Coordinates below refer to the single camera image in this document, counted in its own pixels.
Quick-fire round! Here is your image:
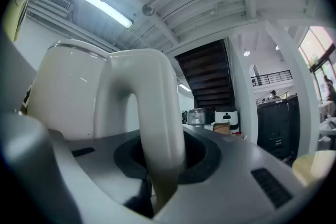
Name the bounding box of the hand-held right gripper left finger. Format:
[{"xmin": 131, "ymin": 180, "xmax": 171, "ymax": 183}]
[{"xmin": 0, "ymin": 112, "xmax": 155, "ymax": 224}]

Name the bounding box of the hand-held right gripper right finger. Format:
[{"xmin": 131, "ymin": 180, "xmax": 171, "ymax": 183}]
[{"xmin": 154, "ymin": 124, "xmax": 316, "ymax": 224}]

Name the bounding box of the large white lidded pot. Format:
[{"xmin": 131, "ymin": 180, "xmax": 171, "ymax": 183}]
[{"xmin": 26, "ymin": 39, "xmax": 187, "ymax": 216}]

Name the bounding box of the open cardboard box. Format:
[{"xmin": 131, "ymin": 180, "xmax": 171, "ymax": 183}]
[{"xmin": 213, "ymin": 122, "xmax": 231, "ymax": 135}]

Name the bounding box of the white smart toilet black panel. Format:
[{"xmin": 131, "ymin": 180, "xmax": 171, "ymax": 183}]
[{"xmin": 214, "ymin": 109, "xmax": 240, "ymax": 131}]

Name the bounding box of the black cabinet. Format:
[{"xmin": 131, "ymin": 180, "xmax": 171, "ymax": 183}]
[{"xmin": 256, "ymin": 97, "xmax": 300, "ymax": 161}]

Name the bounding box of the plastic-wrapped dark bundle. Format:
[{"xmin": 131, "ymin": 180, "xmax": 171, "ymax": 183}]
[{"xmin": 187, "ymin": 108, "xmax": 208, "ymax": 127}]

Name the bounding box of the round wooden tabletop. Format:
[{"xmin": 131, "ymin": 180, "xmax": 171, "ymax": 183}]
[{"xmin": 292, "ymin": 151, "xmax": 336, "ymax": 187}]

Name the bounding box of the dark wooden staircase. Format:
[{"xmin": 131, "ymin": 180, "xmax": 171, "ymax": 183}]
[{"xmin": 174, "ymin": 39, "xmax": 236, "ymax": 111}]

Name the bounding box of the black metal railing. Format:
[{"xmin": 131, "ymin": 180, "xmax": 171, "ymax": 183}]
[{"xmin": 251, "ymin": 70, "xmax": 293, "ymax": 87}]

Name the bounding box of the large window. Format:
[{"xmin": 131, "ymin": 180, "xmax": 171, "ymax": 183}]
[{"xmin": 298, "ymin": 25, "xmax": 336, "ymax": 103}]

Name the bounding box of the round ceiling sensor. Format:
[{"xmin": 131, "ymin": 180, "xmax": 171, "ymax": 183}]
[{"xmin": 141, "ymin": 4, "xmax": 155, "ymax": 17}]

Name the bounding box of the white air conditioner vent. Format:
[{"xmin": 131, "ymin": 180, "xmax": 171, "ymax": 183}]
[{"xmin": 26, "ymin": 0, "xmax": 73, "ymax": 19}]

